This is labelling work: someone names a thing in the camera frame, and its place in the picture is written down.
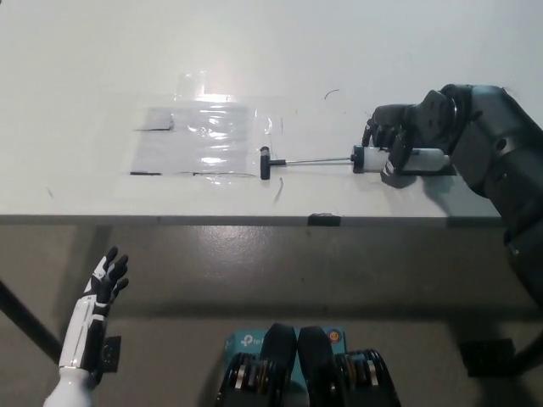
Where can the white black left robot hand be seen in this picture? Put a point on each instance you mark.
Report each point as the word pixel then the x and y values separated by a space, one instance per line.
pixel 80 330

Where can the small white air pump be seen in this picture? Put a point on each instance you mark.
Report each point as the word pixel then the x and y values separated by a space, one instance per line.
pixel 371 160

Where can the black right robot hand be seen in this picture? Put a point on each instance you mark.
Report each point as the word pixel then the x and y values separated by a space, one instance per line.
pixel 407 116

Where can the black left robot body block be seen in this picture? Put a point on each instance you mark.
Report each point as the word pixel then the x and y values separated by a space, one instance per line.
pixel 275 352

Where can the teal cardboard box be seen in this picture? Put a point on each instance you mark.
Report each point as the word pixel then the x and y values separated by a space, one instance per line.
pixel 244 341

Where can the black floor foot plate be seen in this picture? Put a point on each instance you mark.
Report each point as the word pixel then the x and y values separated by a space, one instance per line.
pixel 111 354
pixel 483 358

